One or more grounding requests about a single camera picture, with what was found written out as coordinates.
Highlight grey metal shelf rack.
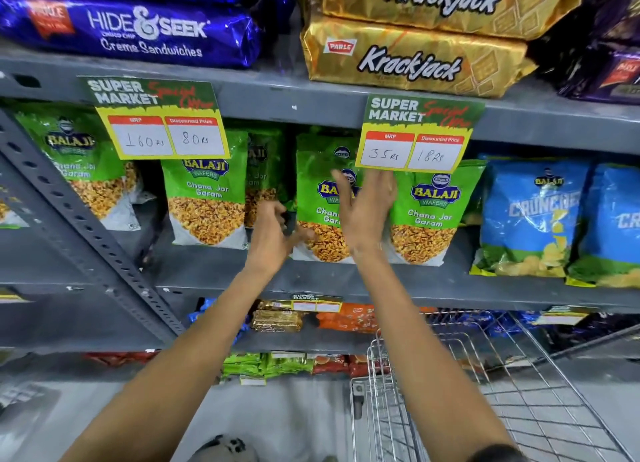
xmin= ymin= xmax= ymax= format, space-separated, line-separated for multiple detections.
xmin=0 ymin=0 xmax=640 ymax=395

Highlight dark purple biscuit packet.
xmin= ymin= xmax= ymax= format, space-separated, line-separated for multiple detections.
xmin=529 ymin=0 xmax=640 ymax=52
xmin=556 ymin=44 xmax=640 ymax=106

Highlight gold cracker packet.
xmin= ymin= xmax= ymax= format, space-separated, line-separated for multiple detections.
xmin=299 ymin=0 xmax=592 ymax=42
xmin=299 ymin=16 xmax=539 ymax=100

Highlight small red biscuit packets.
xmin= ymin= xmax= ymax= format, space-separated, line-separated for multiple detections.
xmin=314 ymin=355 xmax=392 ymax=378

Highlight small blue biscuit packets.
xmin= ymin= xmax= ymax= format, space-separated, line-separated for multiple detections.
xmin=187 ymin=298 xmax=251 ymax=345

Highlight small yellow shelf price tag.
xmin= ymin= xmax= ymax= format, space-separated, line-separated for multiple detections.
xmin=531 ymin=308 xmax=592 ymax=327
xmin=291 ymin=294 xmax=344 ymax=314

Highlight small green biscuit packets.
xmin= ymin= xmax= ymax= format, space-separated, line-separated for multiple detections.
xmin=221 ymin=353 xmax=317 ymax=381

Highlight person's right hand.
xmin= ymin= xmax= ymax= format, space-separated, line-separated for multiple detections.
xmin=332 ymin=168 xmax=399 ymax=257

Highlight person's left forearm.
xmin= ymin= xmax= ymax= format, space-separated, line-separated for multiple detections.
xmin=59 ymin=264 xmax=288 ymax=462

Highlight small gold biscuit packs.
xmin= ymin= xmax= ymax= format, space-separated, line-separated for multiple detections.
xmin=250 ymin=300 xmax=307 ymax=333

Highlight person's left hand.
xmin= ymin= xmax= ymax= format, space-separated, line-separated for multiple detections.
xmin=245 ymin=201 xmax=316 ymax=278

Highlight row of green snack bags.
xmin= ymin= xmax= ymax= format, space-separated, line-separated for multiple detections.
xmin=0 ymin=100 xmax=488 ymax=268

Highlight person's right forearm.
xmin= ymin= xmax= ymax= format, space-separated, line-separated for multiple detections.
xmin=350 ymin=244 xmax=518 ymax=462

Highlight orange biscuit packets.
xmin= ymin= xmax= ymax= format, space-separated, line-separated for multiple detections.
xmin=316 ymin=304 xmax=380 ymax=334

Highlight green yellow price tag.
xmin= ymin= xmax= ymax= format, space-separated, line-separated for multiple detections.
xmin=354 ymin=94 xmax=486 ymax=174
xmin=77 ymin=75 xmax=231 ymax=161

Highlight blue chips bag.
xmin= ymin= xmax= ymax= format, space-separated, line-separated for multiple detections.
xmin=566 ymin=164 xmax=640 ymax=290
xmin=470 ymin=157 xmax=595 ymax=279

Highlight person's shoe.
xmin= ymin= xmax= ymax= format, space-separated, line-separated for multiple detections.
xmin=189 ymin=434 xmax=247 ymax=462

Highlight silver wire shopping cart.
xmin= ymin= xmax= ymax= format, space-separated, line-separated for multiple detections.
xmin=349 ymin=309 xmax=640 ymax=462

